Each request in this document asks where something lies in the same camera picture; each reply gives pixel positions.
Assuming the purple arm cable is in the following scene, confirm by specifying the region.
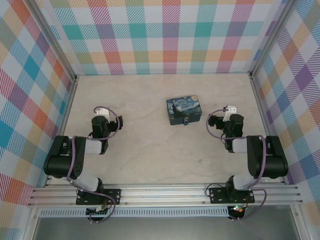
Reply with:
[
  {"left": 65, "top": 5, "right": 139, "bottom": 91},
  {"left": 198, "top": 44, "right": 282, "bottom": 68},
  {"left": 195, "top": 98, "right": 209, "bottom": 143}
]
[
  {"left": 205, "top": 107, "right": 268, "bottom": 222},
  {"left": 66, "top": 105, "right": 121, "bottom": 224}
]

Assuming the aluminium frame post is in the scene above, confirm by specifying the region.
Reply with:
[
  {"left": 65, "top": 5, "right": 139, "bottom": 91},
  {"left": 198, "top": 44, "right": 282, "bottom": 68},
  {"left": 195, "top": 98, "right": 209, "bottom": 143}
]
[
  {"left": 26, "top": 0, "right": 79, "bottom": 82},
  {"left": 248, "top": 0, "right": 298, "bottom": 78}
]

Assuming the slotted grey cable duct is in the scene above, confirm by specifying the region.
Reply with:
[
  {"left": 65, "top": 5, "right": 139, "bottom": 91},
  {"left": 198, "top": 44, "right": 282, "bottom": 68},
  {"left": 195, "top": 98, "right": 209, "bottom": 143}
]
[{"left": 39, "top": 206, "right": 230, "bottom": 218}]

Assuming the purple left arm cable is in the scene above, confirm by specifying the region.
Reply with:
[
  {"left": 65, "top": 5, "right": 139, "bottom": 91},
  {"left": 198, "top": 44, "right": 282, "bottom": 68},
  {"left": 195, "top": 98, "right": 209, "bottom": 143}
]
[{"left": 66, "top": 105, "right": 121, "bottom": 224}]

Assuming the grey metal shelf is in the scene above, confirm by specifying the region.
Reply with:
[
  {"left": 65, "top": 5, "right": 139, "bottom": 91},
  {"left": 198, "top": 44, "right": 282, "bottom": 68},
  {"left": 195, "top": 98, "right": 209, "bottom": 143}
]
[{"left": 32, "top": 216, "right": 301, "bottom": 240}]

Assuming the aluminium side rail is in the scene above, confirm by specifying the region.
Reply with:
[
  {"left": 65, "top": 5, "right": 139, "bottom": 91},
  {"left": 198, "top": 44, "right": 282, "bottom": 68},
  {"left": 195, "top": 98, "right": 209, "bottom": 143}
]
[
  {"left": 43, "top": 76, "right": 80, "bottom": 188},
  {"left": 249, "top": 72, "right": 287, "bottom": 185}
]

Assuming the starry night tin box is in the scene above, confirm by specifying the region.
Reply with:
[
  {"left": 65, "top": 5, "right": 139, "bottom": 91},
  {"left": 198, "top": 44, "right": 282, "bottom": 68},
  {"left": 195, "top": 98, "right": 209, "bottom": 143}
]
[{"left": 166, "top": 94, "right": 203, "bottom": 127}]

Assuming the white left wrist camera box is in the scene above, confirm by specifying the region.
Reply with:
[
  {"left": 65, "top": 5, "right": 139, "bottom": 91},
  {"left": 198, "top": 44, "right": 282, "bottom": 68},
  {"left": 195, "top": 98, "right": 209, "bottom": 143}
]
[{"left": 94, "top": 107, "right": 111, "bottom": 118}]

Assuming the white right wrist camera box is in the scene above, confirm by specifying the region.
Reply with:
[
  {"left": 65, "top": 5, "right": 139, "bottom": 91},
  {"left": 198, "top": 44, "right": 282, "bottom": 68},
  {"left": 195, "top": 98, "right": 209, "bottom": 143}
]
[{"left": 223, "top": 104, "right": 238, "bottom": 123}]

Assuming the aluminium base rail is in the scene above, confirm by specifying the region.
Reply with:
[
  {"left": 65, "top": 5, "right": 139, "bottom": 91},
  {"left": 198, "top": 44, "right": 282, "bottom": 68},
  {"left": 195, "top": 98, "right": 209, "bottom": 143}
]
[{"left": 27, "top": 183, "right": 303, "bottom": 207}]

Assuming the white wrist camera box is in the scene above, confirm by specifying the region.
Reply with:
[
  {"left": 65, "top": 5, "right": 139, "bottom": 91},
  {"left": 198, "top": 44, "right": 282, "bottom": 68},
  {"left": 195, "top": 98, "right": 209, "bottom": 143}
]
[
  {"left": 94, "top": 107, "right": 111, "bottom": 118},
  {"left": 223, "top": 104, "right": 238, "bottom": 123}
]

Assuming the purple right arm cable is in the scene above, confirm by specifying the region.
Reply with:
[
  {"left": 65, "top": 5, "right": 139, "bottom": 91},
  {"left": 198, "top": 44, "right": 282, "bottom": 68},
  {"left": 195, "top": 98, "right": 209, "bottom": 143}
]
[{"left": 205, "top": 107, "right": 268, "bottom": 222}]

